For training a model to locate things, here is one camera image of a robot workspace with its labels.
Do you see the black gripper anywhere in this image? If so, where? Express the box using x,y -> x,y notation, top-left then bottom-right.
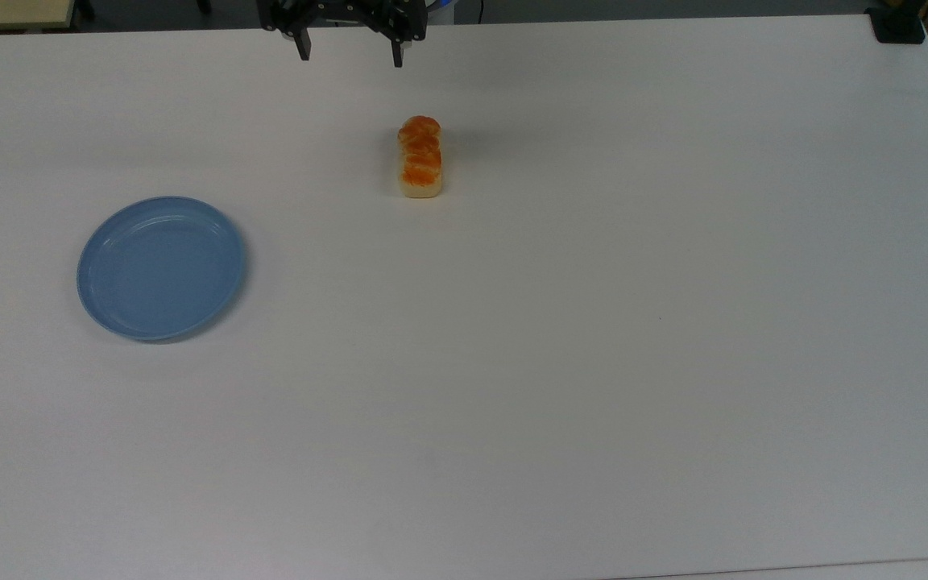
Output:
257,0 -> 428,68

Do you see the orange glazed bread loaf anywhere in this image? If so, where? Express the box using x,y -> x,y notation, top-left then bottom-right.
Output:
396,116 -> 443,199

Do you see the blue round plate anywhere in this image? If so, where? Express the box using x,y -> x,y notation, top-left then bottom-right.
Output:
77,197 -> 247,342

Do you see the wooden side table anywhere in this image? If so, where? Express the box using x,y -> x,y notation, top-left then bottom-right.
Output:
0,0 -> 80,33

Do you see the black clamp mount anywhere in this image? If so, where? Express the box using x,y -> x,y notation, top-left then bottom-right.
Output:
868,6 -> 926,44

